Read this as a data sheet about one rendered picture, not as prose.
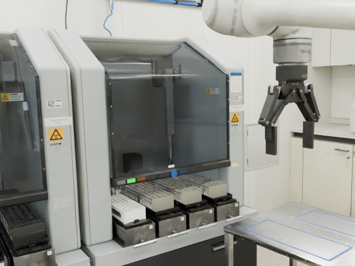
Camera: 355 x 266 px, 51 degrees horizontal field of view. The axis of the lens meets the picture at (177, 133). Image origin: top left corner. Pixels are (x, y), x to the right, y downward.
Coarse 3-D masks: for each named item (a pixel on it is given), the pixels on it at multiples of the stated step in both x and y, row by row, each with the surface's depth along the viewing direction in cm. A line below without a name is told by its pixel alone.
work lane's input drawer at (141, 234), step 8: (112, 216) 158; (120, 224) 151; (128, 224) 148; (136, 224) 149; (144, 224) 151; (152, 224) 152; (120, 232) 149; (128, 232) 146; (136, 232) 148; (144, 232) 150; (152, 232) 152; (128, 240) 147; (136, 240) 149; (144, 240) 151; (152, 240) 148
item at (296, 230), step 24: (264, 216) 152; (288, 216) 152; (312, 216) 151; (336, 216) 150; (264, 240) 130; (288, 240) 129; (312, 240) 129; (336, 240) 128; (312, 264) 114; (336, 264) 111
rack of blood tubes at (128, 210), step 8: (112, 200) 165; (120, 200) 165; (128, 200) 165; (112, 208) 165; (120, 208) 153; (128, 208) 153; (136, 208) 153; (144, 208) 154; (120, 216) 160; (128, 216) 150; (136, 216) 152; (144, 216) 154
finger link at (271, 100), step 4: (268, 88) 89; (276, 88) 88; (268, 92) 89; (276, 92) 88; (268, 96) 89; (272, 96) 88; (276, 96) 88; (268, 100) 89; (272, 100) 88; (276, 100) 88; (264, 104) 89; (268, 104) 88; (272, 104) 88; (264, 108) 89; (268, 108) 88; (272, 108) 88; (264, 112) 88; (268, 112) 87; (272, 112) 88; (260, 116) 89; (264, 116) 88; (268, 116) 87; (268, 120) 87; (264, 124) 87
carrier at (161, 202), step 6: (150, 198) 160; (156, 198) 161; (162, 198) 162; (168, 198) 164; (150, 204) 161; (156, 204) 161; (162, 204) 163; (168, 204) 164; (156, 210) 161; (162, 210) 163
